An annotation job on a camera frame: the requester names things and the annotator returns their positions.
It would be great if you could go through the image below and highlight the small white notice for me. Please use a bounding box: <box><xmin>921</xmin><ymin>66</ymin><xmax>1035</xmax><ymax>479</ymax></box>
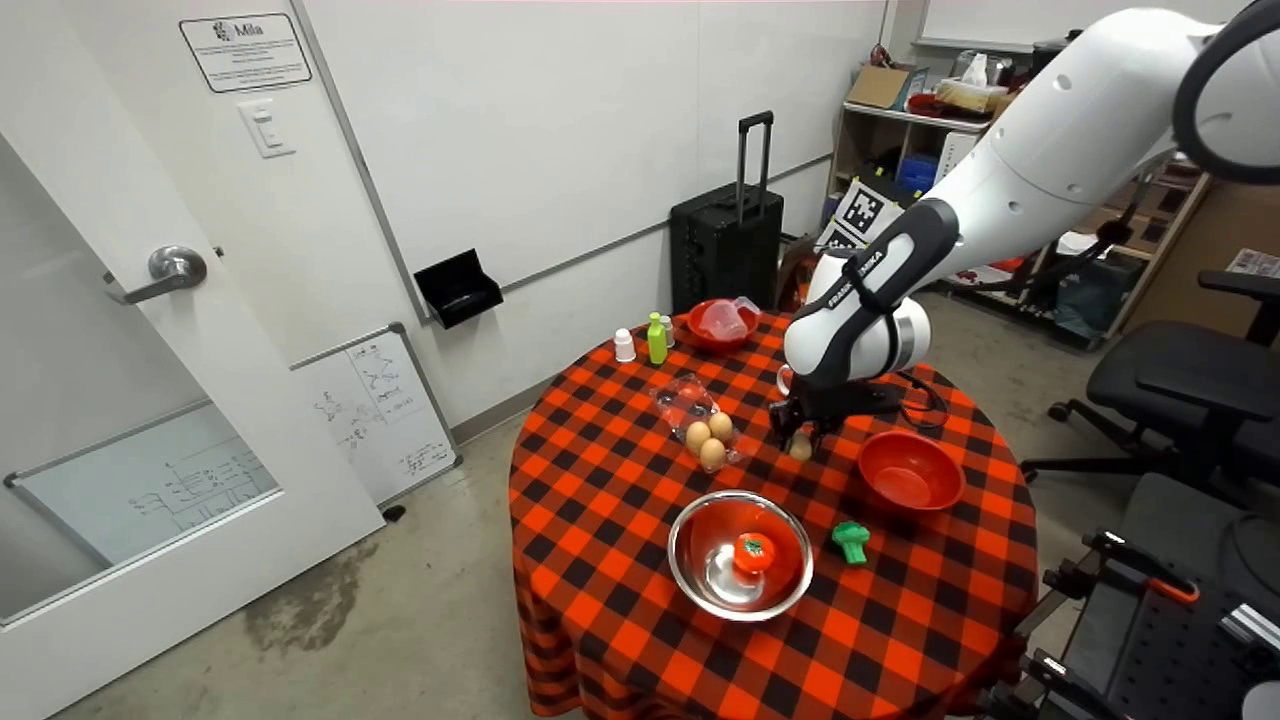
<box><xmin>235</xmin><ymin>94</ymin><xmax>301</xmax><ymax>164</ymax></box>

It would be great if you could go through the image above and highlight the white door sign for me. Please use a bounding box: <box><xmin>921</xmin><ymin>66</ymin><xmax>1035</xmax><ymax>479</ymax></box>
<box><xmin>178</xmin><ymin>7</ymin><xmax>315</xmax><ymax>94</ymax></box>

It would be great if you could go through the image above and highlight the black office chair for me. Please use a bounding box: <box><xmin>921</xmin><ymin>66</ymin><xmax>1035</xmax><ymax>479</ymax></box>
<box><xmin>1019</xmin><ymin>267</ymin><xmax>1280</xmax><ymax>512</ymax></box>

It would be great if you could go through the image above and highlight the large wall whiteboard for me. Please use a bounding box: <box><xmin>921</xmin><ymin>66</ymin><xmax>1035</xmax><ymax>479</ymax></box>
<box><xmin>292</xmin><ymin>0</ymin><xmax>892</xmax><ymax>327</ymax></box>

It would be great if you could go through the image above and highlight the black wall tray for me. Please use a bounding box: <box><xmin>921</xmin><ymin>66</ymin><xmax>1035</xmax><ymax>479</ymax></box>
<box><xmin>411</xmin><ymin>247</ymin><xmax>509</xmax><ymax>333</ymax></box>

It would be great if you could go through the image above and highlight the red tomato toy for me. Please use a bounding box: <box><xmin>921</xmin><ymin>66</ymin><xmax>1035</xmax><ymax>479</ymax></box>
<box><xmin>730</xmin><ymin>526</ymin><xmax>780</xmax><ymax>581</ymax></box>

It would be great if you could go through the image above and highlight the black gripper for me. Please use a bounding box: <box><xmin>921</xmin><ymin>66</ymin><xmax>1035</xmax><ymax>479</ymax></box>
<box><xmin>767</xmin><ymin>376</ymin><xmax>921</xmax><ymax>460</ymax></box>

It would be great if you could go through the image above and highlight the red bowl with plastic wrap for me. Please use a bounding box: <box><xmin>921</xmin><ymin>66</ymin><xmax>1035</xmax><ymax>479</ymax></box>
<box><xmin>677</xmin><ymin>296</ymin><xmax>767</xmax><ymax>356</ymax></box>

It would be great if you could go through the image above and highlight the black rolling suitcase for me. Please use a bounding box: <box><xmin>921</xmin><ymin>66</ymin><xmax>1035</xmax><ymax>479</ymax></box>
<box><xmin>666</xmin><ymin>108</ymin><xmax>790</xmax><ymax>319</ymax></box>

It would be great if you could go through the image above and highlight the black cart orange handle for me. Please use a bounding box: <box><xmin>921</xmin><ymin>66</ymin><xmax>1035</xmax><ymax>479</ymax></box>
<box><xmin>984</xmin><ymin>470</ymin><xmax>1280</xmax><ymax>720</ymax></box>

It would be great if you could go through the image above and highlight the silver door lever handle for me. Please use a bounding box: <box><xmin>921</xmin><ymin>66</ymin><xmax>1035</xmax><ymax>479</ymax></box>
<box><xmin>108</xmin><ymin>242</ymin><xmax>211</xmax><ymax>306</ymax></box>

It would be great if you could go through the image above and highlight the stainless steel bowl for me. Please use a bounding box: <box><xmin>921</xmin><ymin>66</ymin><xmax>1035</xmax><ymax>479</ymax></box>
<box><xmin>666</xmin><ymin>487</ymin><xmax>821</xmax><ymax>626</ymax></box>

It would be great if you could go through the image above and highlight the empty red bowl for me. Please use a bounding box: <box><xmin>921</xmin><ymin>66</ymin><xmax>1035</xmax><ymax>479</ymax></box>
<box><xmin>851</xmin><ymin>426</ymin><xmax>968</xmax><ymax>518</ymax></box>

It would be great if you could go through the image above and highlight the small leaning whiteboard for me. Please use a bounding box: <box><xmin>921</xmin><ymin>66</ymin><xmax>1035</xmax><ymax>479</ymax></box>
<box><xmin>292</xmin><ymin>323</ymin><xmax>466</xmax><ymax>512</ymax></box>

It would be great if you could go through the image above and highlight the cardboard box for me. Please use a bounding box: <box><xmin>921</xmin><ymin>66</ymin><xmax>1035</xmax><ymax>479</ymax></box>
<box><xmin>844</xmin><ymin>61</ymin><xmax>916</xmax><ymax>110</ymax></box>

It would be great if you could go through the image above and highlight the red black checkered tablecloth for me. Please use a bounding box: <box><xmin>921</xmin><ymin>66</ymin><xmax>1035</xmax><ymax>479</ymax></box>
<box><xmin>503</xmin><ymin>312</ymin><xmax>1046</xmax><ymax>720</ymax></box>

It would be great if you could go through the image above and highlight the AprilTag marker board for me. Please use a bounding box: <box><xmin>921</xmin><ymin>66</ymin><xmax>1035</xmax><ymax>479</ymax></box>
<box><xmin>812</xmin><ymin>174</ymin><xmax>926</xmax><ymax>264</ymax></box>

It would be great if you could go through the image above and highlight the blue bin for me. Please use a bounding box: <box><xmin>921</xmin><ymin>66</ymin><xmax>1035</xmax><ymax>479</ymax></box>
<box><xmin>892</xmin><ymin>150</ymin><xmax>944</xmax><ymax>200</ymax></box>

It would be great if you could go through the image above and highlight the green plastic bottle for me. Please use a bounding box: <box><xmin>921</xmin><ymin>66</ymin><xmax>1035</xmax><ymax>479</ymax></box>
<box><xmin>645</xmin><ymin>306</ymin><xmax>677</xmax><ymax>369</ymax></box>

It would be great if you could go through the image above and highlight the wooden storage shelf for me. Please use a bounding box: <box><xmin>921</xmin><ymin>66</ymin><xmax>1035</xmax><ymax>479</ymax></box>
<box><xmin>831</xmin><ymin>94</ymin><xmax>1221</xmax><ymax>346</ymax></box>

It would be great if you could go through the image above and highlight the green broccoli toy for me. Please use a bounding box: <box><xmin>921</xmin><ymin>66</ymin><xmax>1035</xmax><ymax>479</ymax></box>
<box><xmin>829</xmin><ymin>517</ymin><xmax>876</xmax><ymax>566</ymax></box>

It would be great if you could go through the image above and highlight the white door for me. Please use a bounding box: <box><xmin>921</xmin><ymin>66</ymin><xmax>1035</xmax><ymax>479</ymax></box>
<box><xmin>0</xmin><ymin>0</ymin><xmax>391</xmax><ymax>720</ymax></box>

